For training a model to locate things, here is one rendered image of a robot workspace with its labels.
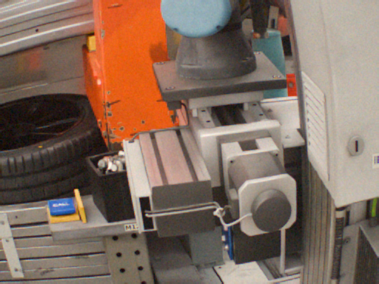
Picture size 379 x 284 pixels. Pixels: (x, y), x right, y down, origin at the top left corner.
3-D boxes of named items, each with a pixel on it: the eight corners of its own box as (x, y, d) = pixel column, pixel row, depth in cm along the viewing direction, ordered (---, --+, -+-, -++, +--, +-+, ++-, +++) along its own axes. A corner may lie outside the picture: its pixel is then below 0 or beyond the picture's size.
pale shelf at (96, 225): (214, 191, 217) (213, 178, 216) (232, 216, 201) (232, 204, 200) (47, 215, 209) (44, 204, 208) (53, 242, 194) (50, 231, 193)
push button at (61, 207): (74, 205, 205) (72, 197, 204) (77, 217, 199) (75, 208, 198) (49, 208, 204) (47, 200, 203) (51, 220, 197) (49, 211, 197)
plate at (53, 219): (75, 207, 206) (75, 203, 206) (80, 220, 198) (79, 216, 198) (47, 211, 204) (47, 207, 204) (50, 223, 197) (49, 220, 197)
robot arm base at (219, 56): (264, 75, 161) (257, 25, 157) (180, 83, 159) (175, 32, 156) (248, 56, 175) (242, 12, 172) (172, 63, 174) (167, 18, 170)
